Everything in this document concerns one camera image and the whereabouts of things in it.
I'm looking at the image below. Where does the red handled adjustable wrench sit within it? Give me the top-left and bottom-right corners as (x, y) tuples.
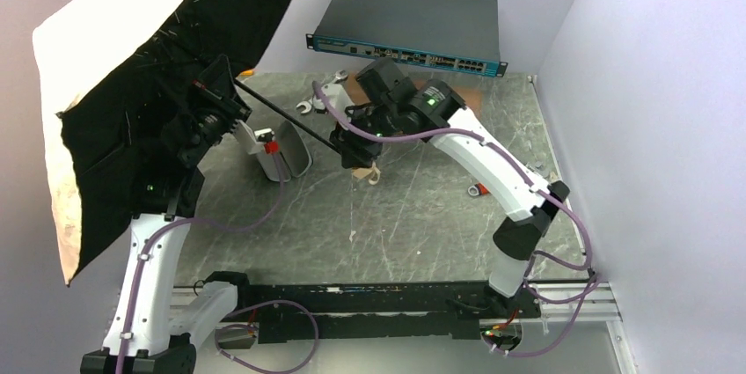
(467, 183), (490, 197)

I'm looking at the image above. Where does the aluminium frame profile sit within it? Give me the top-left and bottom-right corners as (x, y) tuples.
(92, 282), (636, 374)

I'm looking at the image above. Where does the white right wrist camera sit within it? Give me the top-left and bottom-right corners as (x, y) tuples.
(311, 81), (354, 114)

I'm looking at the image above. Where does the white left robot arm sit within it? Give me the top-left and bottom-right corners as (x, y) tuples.
(63, 55), (251, 373)

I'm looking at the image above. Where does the silver open end wrench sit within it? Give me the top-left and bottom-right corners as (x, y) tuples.
(294, 70), (349, 115)

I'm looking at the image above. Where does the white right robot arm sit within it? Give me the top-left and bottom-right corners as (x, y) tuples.
(311, 57), (569, 297)

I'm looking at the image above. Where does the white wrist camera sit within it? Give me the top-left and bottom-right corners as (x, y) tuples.
(311, 81), (354, 114)
(232, 121), (280, 155)

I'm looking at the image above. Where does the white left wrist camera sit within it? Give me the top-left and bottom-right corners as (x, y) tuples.
(232, 121), (280, 155)

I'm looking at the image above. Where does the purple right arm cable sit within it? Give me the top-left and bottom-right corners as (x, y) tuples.
(311, 80), (603, 359)

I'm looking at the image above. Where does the brown plywood board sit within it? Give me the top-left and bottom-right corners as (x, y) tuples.
(344, 71), (484, 117)

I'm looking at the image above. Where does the teal network switch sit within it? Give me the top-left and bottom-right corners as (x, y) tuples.
(306, 0), (508, 77)

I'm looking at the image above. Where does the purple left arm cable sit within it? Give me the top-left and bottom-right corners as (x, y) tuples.
(113, 141), (320, 374)

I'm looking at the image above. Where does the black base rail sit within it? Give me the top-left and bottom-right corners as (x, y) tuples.
(223, 281), (541, 344)

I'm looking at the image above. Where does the beige black folding umbrella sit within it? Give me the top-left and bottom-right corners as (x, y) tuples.
(32, 0), (383, 288)

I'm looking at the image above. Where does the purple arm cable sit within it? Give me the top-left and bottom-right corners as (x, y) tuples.
(311, 80), (603, 359)
(113, 141), (320, 374)

